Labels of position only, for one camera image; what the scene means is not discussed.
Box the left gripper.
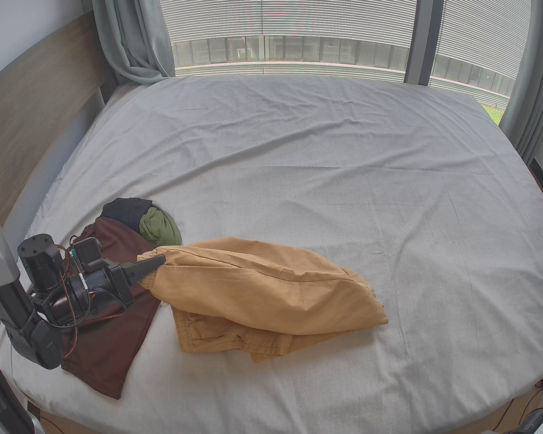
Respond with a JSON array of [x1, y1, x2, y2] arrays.
[[70, 263, 135, 315]]

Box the tan shorts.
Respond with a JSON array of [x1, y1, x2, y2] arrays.
[[136, 237, 389, 364]]

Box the brown garment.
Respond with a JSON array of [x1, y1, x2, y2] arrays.
[[61, 219, 164, 400]]

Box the black garment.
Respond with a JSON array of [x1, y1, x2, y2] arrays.
[[100, 197, 154, 238]]

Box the green garment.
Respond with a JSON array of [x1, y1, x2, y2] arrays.
[[139, 206, 183, 247]]

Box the grey-green curtain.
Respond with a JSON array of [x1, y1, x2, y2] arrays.
[[498, 0, 543, 166], [88, 0, 177, 86]]

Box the window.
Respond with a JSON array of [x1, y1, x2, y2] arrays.
[[155, 0, 537, 125]]

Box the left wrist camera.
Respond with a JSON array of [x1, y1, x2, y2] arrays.
[[71, 238, 104, 268]]

